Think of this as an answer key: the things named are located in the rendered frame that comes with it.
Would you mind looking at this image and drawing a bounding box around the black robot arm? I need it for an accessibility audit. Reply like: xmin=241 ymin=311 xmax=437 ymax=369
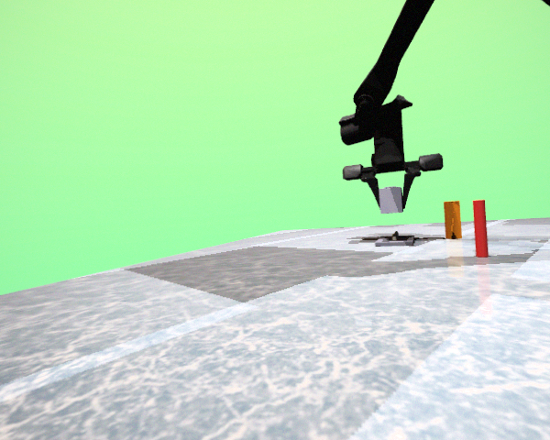
xmin=338 ymin=0 xmax=435 ymax=146

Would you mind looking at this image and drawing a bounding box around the orange-brown cylinder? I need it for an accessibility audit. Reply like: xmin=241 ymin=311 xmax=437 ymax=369
xmin=444 ymin=201 xmax=462 ymax=239

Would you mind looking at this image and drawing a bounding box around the red cylinder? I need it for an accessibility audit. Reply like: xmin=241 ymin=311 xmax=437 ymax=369
xmin=472 ymin=200 xmax=488 ymax=258

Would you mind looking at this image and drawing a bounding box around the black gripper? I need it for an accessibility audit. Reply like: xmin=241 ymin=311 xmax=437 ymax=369
xmin=342 ymin=131 xmax=443 ymax=209

